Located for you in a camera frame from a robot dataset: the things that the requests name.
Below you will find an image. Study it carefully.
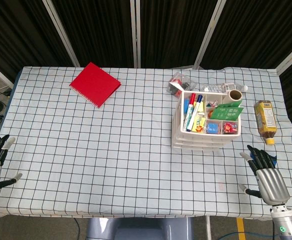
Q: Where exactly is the red spiral notebook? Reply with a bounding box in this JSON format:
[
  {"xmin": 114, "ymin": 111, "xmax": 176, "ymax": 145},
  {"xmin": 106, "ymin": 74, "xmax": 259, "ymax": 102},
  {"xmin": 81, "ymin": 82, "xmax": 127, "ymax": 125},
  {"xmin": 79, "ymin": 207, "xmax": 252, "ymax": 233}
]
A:
[{"xmin": 69, "ymin": 62, "xmax": 122, "ymax": 109}]

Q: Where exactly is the white table leg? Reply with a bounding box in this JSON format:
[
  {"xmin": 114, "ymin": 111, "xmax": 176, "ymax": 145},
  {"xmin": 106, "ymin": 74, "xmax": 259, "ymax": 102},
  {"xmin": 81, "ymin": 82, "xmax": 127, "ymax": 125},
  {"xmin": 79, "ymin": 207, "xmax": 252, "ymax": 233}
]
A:
[{"xmin": 205, "ymin": 216, "xmax": 212, "ymax": 240}]

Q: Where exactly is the clear plastic water bottle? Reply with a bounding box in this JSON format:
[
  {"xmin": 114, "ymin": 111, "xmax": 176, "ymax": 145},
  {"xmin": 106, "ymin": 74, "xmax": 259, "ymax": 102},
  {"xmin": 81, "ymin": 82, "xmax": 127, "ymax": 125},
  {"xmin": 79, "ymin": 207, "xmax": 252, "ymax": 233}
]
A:
[{"xmin": 200, "ymin": 82, "xmax": 249, "ymax": 94}]

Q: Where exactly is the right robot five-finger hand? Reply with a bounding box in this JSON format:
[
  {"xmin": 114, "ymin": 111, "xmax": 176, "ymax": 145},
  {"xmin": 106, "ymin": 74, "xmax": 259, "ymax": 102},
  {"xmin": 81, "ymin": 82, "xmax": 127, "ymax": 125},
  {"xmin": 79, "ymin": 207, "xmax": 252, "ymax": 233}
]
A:
[{"xmin": 238, "ymin": 144, "xmax": 291, "ymax": 206}]

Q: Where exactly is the clear plastic drawer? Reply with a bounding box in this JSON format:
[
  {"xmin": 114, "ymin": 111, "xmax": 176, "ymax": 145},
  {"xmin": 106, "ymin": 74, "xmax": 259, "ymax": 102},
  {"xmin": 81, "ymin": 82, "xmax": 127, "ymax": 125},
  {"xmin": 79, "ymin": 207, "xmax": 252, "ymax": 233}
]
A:
[{"xmin": 172, "ymin": 136, "xmax": 233, "ymax": 144}]

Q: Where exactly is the black folding screen white frame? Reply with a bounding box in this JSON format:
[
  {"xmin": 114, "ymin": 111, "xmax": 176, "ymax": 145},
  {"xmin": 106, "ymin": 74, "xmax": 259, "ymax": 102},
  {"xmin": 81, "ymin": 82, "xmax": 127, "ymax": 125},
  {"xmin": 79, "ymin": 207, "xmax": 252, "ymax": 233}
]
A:
[{"xmin": 0, "ymin": 0, "xmax": 292, "ymax": 83}]

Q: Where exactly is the green tea packet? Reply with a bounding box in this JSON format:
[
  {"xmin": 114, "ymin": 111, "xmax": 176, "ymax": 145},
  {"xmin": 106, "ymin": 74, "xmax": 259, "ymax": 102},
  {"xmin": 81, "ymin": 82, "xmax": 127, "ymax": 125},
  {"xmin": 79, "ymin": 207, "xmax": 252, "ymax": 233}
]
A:
[
  {"xmin": 215, "ymin": 99, "xmax": 243, "ymax": 109},
  {"xmin": 208, "ymin": 106, "xmax": 244, "ymax": 121}
]

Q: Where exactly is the tea bottle yellow label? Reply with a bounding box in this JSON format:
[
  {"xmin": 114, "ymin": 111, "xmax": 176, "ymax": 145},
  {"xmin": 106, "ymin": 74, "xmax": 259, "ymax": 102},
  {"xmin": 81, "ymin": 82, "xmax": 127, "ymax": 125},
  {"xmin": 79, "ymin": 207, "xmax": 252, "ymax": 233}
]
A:
[{"xmin": 253, "ymin": 100, "xmax": 278, "ymax": 146}]

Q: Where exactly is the white desk organizer tray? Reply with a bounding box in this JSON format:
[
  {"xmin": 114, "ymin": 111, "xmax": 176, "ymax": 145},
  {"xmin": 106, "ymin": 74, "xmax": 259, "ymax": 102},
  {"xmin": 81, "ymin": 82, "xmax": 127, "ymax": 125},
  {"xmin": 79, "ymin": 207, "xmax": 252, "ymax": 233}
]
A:
[{"xmin": 170, "ymin": 90, "xmax": 242, "ymax": 150}]

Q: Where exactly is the thin black floor cable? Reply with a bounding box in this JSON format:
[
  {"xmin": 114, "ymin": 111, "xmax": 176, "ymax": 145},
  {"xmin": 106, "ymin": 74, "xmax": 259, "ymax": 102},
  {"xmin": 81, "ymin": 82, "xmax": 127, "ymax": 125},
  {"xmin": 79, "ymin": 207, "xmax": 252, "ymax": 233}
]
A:
[{"xmin": 72, "ymin": 217, "xmax": 81, "ymax": 240}]

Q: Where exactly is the red cap whiteboard marker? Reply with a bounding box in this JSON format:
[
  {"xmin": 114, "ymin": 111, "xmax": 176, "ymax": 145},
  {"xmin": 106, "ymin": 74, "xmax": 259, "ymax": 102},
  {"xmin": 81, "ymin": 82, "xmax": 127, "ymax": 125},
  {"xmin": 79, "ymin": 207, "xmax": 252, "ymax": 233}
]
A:
[{"xmin": 183, "ymin": 92, "xmax": 197, "ymax": 131}]

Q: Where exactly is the red candy packet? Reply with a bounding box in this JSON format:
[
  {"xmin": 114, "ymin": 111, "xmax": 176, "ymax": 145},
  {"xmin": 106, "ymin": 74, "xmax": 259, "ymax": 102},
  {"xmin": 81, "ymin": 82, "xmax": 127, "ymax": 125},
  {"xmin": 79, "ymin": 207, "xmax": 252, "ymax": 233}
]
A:
[{"xmin": 222, "ymin": 121, "xmax": 239, "ymax": 135}]

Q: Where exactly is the clear bag of clips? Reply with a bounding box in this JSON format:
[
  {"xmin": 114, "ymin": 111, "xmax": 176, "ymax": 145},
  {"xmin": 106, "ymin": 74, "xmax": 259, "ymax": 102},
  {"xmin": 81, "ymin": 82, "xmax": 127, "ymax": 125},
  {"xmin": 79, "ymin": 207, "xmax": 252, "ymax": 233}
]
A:
[{"xmin": 167, "ymin": 71, "xmax": 198, "ymax": 98}]

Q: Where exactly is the blue cap whiteboard marker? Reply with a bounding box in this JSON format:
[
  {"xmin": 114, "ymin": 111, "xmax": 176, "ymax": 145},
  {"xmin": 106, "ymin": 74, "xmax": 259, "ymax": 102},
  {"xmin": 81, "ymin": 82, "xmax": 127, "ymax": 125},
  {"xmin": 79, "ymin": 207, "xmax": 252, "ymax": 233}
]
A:
[{"xmin": 185, "ymin": 94, "xmax": 204, "ymax": 133}]

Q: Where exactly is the blue floor cable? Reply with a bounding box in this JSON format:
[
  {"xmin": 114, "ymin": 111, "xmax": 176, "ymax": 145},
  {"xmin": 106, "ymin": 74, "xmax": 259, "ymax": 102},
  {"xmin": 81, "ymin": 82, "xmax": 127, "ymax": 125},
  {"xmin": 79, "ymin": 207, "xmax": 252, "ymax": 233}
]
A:
[{"xmin": 210, "ymin": 231, "xmax": 274, "ymax": 240}]

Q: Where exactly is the checkered light blue tablecloth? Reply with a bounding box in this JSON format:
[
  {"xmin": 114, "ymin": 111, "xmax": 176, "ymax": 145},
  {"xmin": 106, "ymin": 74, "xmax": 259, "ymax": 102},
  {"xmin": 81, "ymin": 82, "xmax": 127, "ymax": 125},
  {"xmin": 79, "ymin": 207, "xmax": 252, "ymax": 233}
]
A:
[{"xmin": 0, "ymin": 65, "xmax": 292, "ymax": 221}]

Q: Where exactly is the cardboard tube roll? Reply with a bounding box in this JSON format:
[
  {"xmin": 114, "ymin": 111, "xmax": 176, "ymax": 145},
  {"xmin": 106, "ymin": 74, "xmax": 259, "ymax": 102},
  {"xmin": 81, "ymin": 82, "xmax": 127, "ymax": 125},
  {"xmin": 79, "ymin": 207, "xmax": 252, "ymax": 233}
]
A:
[{"xmin": 220, "ymin": 89, "xmax": 244, "ymax": 106}]

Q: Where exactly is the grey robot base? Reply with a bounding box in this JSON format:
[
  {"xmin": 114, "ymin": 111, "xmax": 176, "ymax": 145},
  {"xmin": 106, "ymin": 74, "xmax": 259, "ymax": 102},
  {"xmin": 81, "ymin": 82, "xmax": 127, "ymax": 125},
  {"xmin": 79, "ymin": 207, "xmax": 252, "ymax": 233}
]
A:
[{"xmin": 85, "ymin": 216, "xmax": 194, "ymax": 240}]

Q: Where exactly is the blue candy packet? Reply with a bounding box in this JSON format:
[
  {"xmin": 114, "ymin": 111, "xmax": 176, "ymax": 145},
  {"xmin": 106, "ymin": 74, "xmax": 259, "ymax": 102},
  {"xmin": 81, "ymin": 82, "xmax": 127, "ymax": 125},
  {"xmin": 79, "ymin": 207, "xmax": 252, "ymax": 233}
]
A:
[{"xmin": 206, "ymin": 121, "xmax": 222, "ymax": 135}]

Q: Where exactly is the yellow snack packet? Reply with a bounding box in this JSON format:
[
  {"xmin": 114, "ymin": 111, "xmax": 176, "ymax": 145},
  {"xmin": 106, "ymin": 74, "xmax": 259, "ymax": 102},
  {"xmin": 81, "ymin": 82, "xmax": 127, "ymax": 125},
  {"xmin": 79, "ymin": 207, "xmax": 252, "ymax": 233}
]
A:
[{"xmin": 191, "ymin": 111, "xmax": 207, "ymax": 133}]

